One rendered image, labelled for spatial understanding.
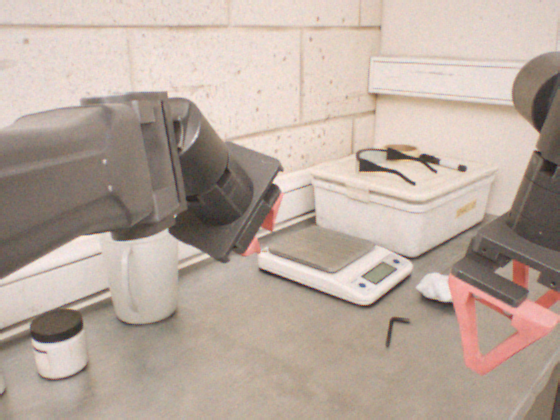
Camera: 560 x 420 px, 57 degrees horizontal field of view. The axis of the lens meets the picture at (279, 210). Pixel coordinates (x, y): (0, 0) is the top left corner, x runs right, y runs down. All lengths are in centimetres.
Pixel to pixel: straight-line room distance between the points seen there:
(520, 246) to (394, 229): 74
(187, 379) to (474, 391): 38
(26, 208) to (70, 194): 3
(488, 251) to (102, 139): 25
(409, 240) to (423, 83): 48
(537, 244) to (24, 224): 31
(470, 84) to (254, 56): 53
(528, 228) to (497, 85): 96
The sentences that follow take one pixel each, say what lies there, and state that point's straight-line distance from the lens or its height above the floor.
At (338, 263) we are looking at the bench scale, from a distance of 94.
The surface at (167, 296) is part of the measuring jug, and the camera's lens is 86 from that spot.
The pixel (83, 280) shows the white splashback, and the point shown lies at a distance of 93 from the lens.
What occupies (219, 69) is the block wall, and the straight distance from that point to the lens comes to 108.
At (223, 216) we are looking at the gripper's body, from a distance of 43.
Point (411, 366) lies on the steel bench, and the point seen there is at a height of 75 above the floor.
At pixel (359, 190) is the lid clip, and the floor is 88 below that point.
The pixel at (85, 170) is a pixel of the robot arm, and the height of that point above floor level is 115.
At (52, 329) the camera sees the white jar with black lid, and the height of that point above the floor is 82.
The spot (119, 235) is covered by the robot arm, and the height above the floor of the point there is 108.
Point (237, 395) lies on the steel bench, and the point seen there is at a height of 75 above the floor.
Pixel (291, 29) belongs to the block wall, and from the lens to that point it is 123.
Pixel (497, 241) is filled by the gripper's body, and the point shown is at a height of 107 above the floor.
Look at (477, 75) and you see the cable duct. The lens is 134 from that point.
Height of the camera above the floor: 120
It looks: 20 degrees down
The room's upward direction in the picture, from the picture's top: straight up
